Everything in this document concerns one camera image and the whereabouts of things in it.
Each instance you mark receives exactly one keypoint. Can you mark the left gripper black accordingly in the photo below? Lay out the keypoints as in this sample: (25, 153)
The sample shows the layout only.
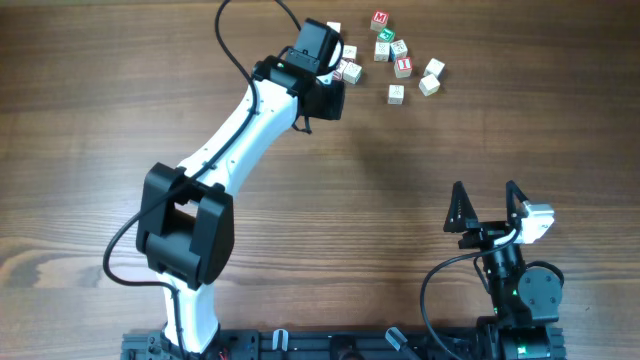
(329, 100)

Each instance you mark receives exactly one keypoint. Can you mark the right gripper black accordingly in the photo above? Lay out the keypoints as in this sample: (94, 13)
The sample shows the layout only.
(485, 230)

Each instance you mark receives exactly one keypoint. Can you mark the red letter I block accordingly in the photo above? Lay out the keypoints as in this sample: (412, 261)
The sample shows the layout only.
(403, 67)

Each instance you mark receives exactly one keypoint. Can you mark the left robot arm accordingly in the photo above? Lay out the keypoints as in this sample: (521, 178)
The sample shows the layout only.
(186, 231)

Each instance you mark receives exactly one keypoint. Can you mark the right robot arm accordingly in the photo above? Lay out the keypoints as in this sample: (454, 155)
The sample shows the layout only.
(525, 295)

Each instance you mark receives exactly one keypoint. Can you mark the plain wooden block top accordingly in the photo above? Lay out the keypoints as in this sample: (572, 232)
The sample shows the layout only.
(334, 25)

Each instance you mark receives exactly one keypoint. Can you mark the small white picture block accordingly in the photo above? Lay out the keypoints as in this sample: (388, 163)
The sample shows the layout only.
(349, 53)

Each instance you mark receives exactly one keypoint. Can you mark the red edged picture block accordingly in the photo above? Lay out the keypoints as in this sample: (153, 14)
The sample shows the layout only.
(338, 73)

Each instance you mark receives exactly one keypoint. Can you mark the white block beside red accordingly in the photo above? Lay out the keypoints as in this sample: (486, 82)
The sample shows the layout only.
(352, 73)

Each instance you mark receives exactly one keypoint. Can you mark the white picture block centre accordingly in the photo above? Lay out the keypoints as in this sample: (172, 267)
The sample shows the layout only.
(382, 52)

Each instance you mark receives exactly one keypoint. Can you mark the green picture block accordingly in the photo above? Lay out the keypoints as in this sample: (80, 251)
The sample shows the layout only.
(386, 35)

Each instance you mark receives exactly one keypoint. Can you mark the red letter M block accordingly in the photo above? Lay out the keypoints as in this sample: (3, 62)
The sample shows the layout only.
(379, 21)

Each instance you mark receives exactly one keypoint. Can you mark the blue edged block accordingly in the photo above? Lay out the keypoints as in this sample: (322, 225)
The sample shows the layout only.
(398, 49)

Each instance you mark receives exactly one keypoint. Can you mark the plain block lower right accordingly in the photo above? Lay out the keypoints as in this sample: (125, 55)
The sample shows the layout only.
(429, 85)

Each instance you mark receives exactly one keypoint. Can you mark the plain block upper right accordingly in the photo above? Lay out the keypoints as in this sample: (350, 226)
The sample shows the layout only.
(434, 67)

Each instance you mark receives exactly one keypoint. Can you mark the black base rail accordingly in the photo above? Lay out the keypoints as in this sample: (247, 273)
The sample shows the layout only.
(345, 345)

